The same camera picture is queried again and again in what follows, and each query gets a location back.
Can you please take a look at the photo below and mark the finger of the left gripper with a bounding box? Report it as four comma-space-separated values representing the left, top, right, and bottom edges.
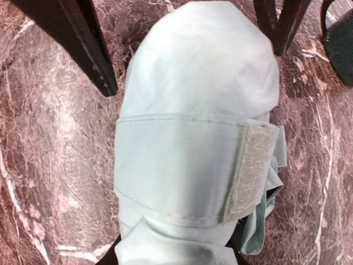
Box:
24, 1, 118, 97
253, 0, 311, 56

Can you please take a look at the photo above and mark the mint green folding umbrella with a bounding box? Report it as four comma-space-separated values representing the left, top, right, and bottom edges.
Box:
114, 1, 287, 264

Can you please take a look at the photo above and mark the dark green mug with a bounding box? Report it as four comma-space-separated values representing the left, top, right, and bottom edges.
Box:
320, 0, 352, 87

